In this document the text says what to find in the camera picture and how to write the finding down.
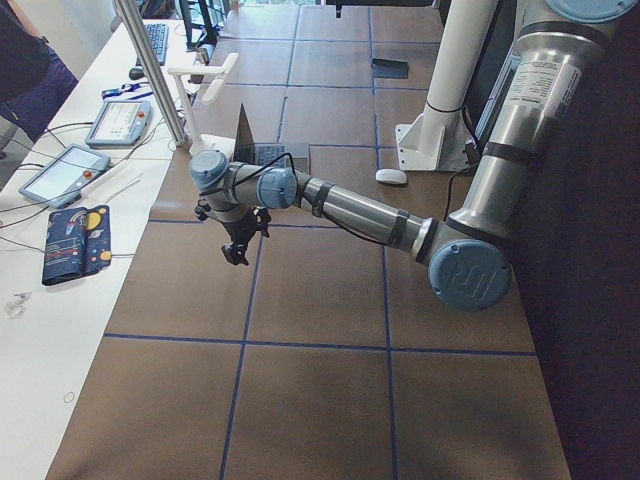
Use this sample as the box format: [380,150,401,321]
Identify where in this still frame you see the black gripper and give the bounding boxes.
[221,207,271,266]

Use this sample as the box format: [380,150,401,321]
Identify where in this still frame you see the dark grey laptop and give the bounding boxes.
[232,104,310,173]

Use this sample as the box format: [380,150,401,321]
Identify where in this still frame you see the white computer mouse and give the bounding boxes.
[375,168,408,186]

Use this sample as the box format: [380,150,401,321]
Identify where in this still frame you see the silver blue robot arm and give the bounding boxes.
[188,1,634,311]

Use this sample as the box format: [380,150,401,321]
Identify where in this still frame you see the white desk lamp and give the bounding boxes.
[166,53,240,166]

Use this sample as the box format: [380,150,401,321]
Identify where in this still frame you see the space pattern pencil pouch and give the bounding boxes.
[41,205,112,286]

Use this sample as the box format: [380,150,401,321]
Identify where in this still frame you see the far teach pendant tablet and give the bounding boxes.
[85,100,151,149]

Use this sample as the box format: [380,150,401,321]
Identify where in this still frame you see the teach pendant tablet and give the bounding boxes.
[85,100,151,149]
[19,144,111,209]

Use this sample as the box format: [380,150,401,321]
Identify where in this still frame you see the near teach pendant tablet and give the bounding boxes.
[19,144,111,209]

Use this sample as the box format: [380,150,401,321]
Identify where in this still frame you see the black keyboard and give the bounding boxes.
[144,23,169,66]

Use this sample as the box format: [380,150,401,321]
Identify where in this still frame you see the blue lanyard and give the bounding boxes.
[101,82,154,100]

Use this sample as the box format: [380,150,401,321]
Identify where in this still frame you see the white mounting base plate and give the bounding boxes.
[395,105,472,172]

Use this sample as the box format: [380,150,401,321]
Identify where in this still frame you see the aluminium frame post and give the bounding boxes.
[113,0,188,147]

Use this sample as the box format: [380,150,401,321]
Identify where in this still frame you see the white camera pole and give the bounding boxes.
[425,0,498,113]

